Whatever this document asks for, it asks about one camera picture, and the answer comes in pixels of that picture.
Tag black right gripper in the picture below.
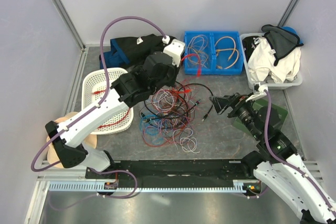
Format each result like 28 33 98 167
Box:
209 91 261 139

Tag thick red ethernet cable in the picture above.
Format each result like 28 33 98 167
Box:
173 53 204 96

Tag pink thin wire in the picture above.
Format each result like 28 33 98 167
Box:
149 89 211 146

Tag thin red wire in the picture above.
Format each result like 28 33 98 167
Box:
141 76 200 148

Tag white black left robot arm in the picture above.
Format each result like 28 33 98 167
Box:
45 39 185 178

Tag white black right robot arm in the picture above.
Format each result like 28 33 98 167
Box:
210 91 335 223

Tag black blue jacket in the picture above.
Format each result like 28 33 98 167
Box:
99 34 176 74

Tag blue plastic bin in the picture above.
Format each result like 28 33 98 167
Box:
183 31 244 76

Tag grey laundry basket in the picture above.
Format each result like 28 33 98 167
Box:
240 33 302 89

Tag white cloth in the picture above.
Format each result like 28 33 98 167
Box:
244 36 301 84

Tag green plastic tray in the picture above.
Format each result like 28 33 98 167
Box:
233 99 288 136

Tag white perforated basket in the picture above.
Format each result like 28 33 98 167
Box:
81 67 134 135

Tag grey black cloth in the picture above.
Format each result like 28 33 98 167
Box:
261 24 303 66

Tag beige bucket hat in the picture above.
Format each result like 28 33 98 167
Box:
46 111 98 169

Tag brown thin wire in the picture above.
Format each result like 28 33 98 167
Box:
154 98 192 133

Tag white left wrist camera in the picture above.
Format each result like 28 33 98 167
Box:
163 39 185 67

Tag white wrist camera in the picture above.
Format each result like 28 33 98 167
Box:
163 39 185 67
246 83 268 102

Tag white thin wire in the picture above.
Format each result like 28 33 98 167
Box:
149 89 202 154

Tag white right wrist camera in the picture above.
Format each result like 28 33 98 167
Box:
246 83 268 102

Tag orange thin wires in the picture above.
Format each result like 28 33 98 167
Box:
186 34 211 69

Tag black cable teal connector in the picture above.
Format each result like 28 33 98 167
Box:
139 99 200 124

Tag light blue thin wire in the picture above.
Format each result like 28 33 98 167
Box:
138 113 169 142

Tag orange thick cable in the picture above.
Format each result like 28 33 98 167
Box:
214 36 240 70

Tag red cable in basket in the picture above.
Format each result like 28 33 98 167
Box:
91 89 131 129

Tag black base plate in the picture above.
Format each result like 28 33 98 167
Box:
84 158 260 188

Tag slotted cable duct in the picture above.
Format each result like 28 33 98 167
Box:
49 178 258 193

